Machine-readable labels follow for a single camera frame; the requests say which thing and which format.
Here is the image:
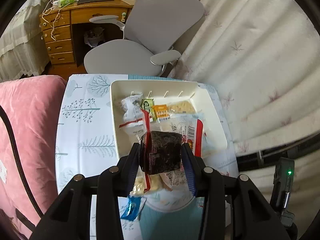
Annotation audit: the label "blue snowflake candy wrapper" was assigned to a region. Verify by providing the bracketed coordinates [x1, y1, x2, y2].
[120, 196, 146, 222]

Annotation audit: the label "clear bag pale puffs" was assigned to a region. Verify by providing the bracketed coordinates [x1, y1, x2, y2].
[130, 174, 172, 197]

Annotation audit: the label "nut bar clear packet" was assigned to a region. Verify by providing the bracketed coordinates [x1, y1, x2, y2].
[151, 114, 203, 191]

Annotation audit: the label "dark red snack packet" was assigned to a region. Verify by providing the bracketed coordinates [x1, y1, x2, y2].
[139, 131, 182, 175]

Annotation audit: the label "round rice cake bag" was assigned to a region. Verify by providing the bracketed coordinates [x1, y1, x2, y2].
[167, 100, 196, 114]

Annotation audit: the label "green snack packet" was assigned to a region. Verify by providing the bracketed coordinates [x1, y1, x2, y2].
[141, 98, 157, 121]

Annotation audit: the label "orange snack packet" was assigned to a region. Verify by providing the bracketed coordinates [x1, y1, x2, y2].
[153, 105, 170, 122]

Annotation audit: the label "white red snack packet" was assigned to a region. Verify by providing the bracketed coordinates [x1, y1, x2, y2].
[118, 94, 146, 139]

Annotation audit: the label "white plastic storage bin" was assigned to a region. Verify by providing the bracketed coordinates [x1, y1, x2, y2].
[110, 79, 228, 157]

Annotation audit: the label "pink quilt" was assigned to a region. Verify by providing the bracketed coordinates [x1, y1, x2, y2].
[1, 75, 66, 239]

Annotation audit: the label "cream floral curtain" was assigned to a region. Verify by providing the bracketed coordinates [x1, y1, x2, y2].
[167, 0, 320, 205]

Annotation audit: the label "lace covered cabinet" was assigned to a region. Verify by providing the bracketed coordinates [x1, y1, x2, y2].
[1, 0, 49, 82]

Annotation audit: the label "wooden desk with drawers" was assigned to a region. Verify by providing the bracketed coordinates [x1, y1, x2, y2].
[40, 0, 133, 79]

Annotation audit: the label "grey office chair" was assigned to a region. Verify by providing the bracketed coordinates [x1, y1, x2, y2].
[84, 0, 204, 76]

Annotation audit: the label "green tissue box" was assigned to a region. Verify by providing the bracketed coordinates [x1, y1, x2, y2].
[58, 0, 75, 8]

